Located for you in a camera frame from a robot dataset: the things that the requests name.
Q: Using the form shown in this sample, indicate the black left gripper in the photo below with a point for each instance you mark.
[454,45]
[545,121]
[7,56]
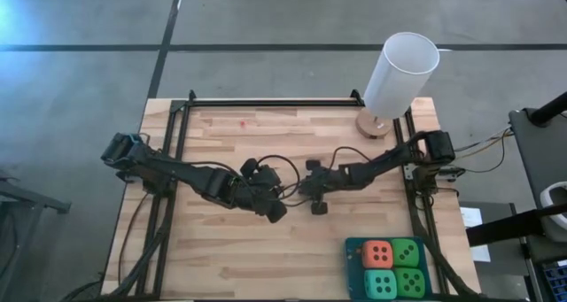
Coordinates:
[263,189]

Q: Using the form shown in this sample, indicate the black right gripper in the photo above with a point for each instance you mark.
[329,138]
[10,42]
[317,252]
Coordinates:
[328,180]

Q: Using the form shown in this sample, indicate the large orange foam die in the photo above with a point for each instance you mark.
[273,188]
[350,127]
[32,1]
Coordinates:
[377,254]

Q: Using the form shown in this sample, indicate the large green foam die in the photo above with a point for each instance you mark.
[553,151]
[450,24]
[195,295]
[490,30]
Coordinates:
[405,252]
[411,283]

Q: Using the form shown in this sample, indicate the large teal foam die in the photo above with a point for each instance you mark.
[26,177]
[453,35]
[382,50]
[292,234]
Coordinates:
[380,284]

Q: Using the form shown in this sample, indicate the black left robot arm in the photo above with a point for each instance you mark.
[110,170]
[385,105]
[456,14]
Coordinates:
[177,171]

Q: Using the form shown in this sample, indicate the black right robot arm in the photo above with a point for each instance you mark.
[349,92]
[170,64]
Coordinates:
[398,158]

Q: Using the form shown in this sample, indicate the blue plastic tray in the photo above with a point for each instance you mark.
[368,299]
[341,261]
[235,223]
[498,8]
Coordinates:
[354,271]

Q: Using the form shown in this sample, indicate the white shade wooden base lamp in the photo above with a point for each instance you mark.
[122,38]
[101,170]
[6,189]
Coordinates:
[398,80]

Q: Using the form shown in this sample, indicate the white paper sheet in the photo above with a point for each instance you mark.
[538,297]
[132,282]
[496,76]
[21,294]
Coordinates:
[471,218]

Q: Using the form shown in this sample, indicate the black diagonal bar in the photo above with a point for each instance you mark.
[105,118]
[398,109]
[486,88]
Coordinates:
[522,222]

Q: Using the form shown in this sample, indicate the black side cart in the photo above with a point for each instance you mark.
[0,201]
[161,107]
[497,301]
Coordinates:
[536,151]

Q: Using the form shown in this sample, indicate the white rounded object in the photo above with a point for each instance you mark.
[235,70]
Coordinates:
[547,200]

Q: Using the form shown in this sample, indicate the black metal stand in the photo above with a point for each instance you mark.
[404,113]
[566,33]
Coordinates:
[35,200]

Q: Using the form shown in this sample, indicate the black keyboard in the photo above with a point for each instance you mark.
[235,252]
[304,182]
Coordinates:
[556,280]

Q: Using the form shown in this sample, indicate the black aluminium table frame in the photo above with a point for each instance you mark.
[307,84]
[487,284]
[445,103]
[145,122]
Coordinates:
[266,102]

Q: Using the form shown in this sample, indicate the silver corner bracket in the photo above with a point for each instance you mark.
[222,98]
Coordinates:
[408,172]

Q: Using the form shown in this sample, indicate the black frame clamp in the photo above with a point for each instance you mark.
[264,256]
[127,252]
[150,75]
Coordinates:
[191,95]
[356,95]

